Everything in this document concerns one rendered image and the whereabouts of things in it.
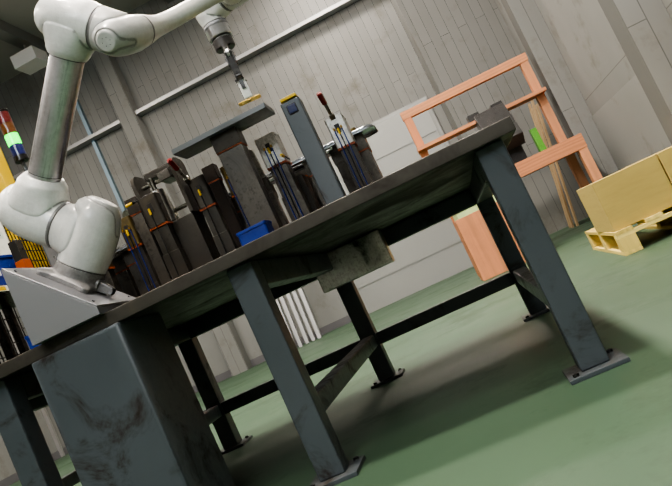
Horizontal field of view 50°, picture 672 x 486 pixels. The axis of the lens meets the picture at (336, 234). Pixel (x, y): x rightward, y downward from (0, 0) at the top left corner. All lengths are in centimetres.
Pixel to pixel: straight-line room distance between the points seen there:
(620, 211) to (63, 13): 309
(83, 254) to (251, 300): 55
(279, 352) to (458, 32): 937
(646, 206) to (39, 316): 320
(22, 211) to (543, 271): 154
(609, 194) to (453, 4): 732
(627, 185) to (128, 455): 306
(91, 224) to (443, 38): 922
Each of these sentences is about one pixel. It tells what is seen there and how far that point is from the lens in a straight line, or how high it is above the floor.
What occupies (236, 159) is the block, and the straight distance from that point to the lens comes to 255.
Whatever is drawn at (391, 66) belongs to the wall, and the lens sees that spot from 1234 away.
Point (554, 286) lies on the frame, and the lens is 200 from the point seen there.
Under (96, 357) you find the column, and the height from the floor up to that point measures 59.
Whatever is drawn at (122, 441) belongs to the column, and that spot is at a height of 35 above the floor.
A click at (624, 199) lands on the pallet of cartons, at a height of 28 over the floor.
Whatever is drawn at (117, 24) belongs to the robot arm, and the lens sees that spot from 219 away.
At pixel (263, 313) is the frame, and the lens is 207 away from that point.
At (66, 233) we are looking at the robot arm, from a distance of 232.
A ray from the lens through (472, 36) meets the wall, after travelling 1112.
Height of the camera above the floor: 46
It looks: 5 degrees up
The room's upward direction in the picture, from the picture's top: 25 degrees counter-clockwise
